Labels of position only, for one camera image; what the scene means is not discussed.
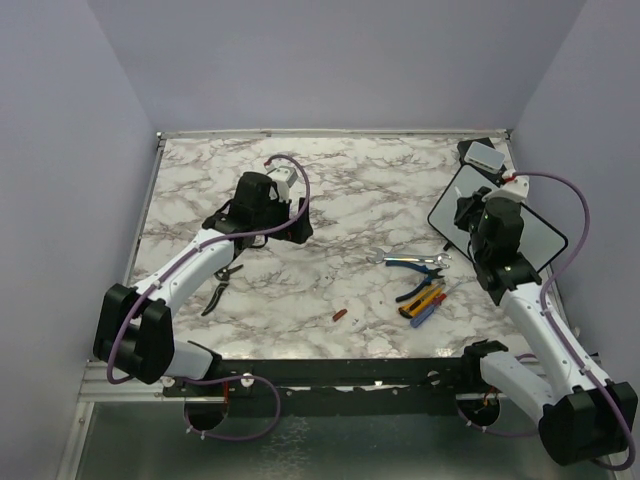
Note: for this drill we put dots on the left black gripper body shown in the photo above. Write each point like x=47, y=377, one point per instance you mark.
x=276, y=213

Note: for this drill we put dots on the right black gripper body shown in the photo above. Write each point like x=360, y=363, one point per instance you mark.
x=478, y=242

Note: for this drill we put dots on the red marker cap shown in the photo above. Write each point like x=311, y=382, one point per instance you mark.
x=338, y=315

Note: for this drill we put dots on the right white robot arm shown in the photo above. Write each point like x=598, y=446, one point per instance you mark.
x=579, y=412

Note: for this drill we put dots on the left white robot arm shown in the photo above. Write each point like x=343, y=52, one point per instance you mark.
x=135, y=328

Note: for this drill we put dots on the black framed whiteboard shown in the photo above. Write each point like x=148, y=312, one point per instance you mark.
x=540, y=242

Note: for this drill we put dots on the silver open-end wrench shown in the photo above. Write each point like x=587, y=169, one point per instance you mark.
x=378, y=255

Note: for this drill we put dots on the red blue screwdriver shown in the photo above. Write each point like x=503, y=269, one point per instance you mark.
x=433, y=306

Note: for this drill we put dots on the yellow utility knife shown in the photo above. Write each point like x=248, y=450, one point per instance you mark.
x=419, y=303

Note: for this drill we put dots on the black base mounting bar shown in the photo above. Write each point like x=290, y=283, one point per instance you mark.
x=344, y=387

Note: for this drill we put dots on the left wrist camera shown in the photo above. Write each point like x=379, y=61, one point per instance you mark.
x=283, y=178

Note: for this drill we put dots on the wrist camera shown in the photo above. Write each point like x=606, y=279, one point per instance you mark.
x=515, y=187
x=283, y=178

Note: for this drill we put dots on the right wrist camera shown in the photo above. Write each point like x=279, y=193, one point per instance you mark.
x=515, y=187

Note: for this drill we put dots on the white network switch box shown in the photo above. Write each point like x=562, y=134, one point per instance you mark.
x=484, y=157

